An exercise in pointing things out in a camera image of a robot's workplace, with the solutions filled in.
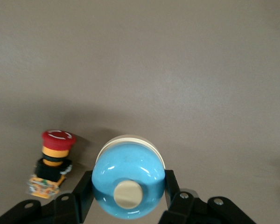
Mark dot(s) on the blue dome call bell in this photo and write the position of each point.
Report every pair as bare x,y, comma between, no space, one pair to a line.
128,163

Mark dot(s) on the brown table cover mat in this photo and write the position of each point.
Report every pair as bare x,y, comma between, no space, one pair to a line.
154,70

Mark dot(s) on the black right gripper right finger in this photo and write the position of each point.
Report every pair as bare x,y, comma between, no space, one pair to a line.
177,205

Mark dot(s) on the red emergency stop yellow collar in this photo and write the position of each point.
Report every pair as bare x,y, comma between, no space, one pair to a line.
53,158

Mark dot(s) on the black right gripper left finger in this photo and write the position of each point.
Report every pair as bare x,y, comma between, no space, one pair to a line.
81,198

